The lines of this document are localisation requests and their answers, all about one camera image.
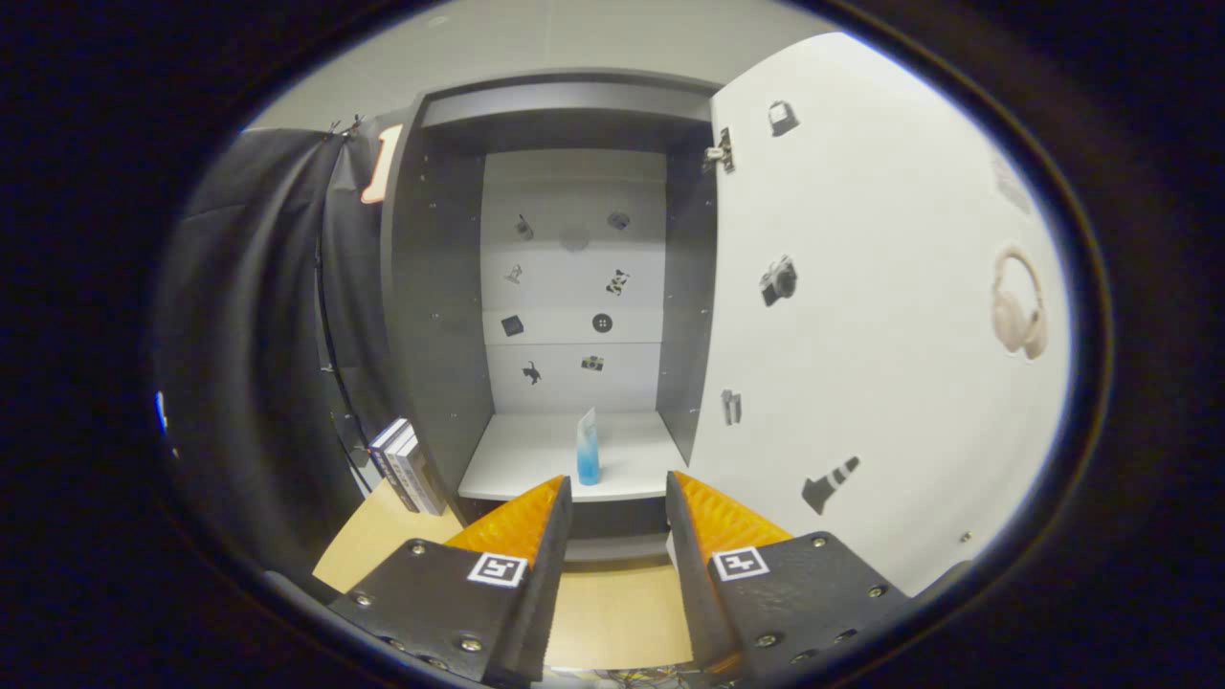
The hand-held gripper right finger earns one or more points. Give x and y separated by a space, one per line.
691 593

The smartphone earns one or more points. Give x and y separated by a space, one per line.
162 411

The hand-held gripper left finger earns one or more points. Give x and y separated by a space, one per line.
550 584

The white and blue tube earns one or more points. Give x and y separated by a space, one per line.
589 459

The black backdrop cloth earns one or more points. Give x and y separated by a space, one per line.
258 316

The white cabinet door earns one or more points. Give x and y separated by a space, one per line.
900 335

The metal door hinge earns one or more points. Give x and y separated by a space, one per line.
720 151

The book with grey cover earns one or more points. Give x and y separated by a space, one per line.
426 478

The book with dark spine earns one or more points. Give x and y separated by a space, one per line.
388 459

